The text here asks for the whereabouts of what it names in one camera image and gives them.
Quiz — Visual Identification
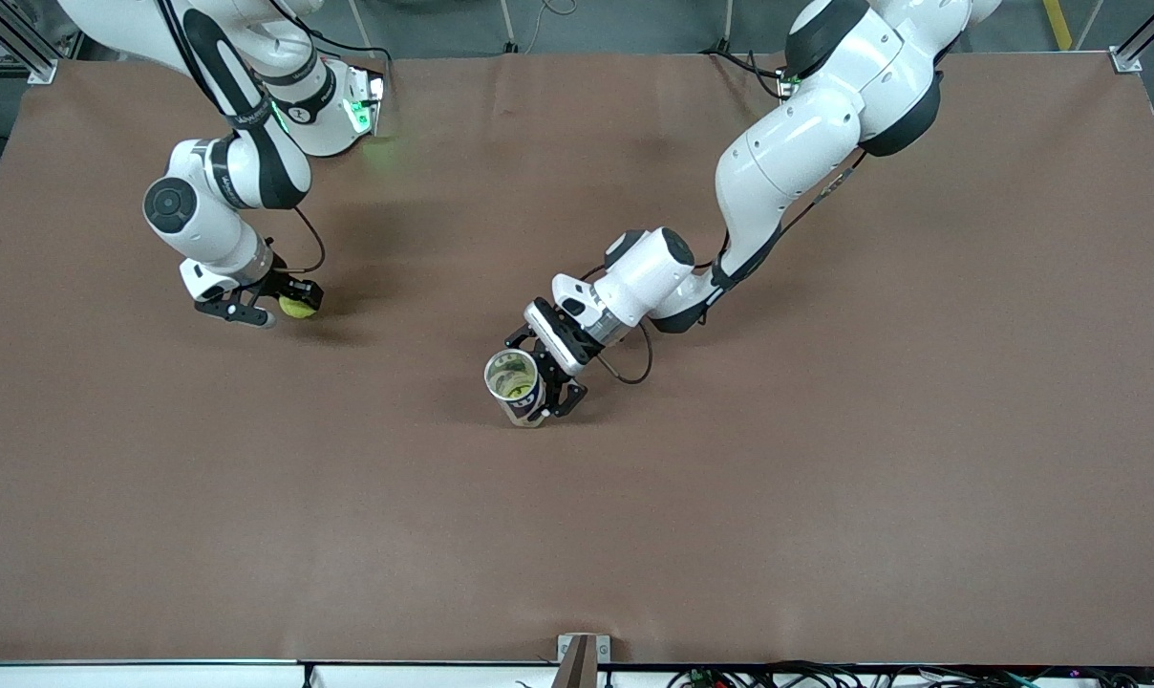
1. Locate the black base cable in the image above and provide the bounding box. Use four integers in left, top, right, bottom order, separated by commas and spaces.
701, 46, 790, 99
308, 27, 393, 60

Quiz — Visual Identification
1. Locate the black right base cable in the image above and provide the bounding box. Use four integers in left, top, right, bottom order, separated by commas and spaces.
308, 27, 393, 60

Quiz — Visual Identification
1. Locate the thin white floor cable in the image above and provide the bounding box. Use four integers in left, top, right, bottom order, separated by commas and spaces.
520, 0, 578, 54

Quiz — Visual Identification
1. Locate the white table frame edge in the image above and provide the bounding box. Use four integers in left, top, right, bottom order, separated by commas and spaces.
0, 657, 1154, 688

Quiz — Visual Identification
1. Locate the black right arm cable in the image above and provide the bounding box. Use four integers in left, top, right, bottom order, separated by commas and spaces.
157, 0, 328, 288

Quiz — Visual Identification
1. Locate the tangled black cable bundle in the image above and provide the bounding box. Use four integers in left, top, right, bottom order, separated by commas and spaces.
666, 659, 1154, 688

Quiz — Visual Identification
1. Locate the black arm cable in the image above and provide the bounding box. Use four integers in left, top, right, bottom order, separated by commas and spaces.
157, 0, 328, 288
569, 148, 866, 387

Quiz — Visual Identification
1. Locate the clear plastic tennis ball can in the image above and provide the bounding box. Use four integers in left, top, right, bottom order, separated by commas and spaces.
483, 349, 549, 429

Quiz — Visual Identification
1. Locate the metal table edge bracket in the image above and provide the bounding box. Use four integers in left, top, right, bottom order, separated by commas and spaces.
557, 634, 612, 665

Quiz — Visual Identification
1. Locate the black left base cable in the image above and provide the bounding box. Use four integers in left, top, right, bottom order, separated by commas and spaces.
701, 46, 790, 99

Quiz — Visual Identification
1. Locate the table cover sheet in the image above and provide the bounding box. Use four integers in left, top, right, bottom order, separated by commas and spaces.
0, 48, 1154, 667

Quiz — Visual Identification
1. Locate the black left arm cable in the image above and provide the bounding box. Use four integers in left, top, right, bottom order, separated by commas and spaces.
569, 148, 866, 387

